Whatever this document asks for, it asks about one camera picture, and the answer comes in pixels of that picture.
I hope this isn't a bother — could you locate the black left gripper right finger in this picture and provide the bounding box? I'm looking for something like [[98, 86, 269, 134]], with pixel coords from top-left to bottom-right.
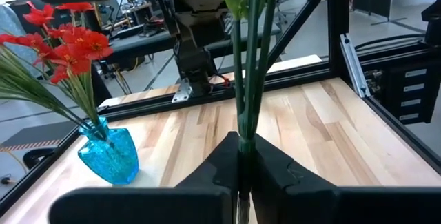
[[251, 134, 441, 224]]

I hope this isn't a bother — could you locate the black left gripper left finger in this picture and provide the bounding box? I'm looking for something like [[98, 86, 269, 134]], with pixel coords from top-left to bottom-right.
[[48, 131, 240, 224]]

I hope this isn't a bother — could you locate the orange artificial flower bunch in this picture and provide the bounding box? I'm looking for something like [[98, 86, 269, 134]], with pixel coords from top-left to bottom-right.
[[218, 0, 283, 224]]

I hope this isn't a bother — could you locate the turquoise glass vase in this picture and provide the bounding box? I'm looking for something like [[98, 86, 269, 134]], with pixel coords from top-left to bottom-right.
[[77, 116, 141, 186]]

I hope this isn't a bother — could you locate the grey patterned partition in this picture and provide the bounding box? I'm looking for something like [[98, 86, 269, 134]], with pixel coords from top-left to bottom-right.
[[0, 3, 39, 70]]

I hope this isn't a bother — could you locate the grey desk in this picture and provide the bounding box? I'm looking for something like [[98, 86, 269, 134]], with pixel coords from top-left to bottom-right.
[[101, 8, 287, 67]]

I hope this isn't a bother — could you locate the black box with white labels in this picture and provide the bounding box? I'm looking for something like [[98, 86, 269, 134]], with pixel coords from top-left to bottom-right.
[[363, 41, 441, 125]]

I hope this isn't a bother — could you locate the hazard-striped black floor mat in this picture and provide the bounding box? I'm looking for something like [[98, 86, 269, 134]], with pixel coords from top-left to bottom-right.
[[0, 119, 75, 153]]

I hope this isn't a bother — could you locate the black aluminium table frame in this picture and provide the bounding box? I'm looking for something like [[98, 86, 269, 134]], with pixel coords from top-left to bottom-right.
[[0, 0, 441, 214]]

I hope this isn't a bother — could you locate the silver aluminium bracket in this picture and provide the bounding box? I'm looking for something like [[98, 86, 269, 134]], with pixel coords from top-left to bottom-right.
[[339, 32, 372, 99]]

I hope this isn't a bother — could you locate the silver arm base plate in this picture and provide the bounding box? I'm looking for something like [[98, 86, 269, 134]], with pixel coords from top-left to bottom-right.
[[171, 78, 193, 103]]

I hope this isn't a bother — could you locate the black frame clamp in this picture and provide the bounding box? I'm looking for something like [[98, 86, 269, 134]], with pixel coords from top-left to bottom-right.
[[22, 147, 56, 170]]

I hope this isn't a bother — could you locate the red wire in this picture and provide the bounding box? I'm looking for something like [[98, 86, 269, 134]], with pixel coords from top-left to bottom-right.
[[216, 74, 231, 88]]

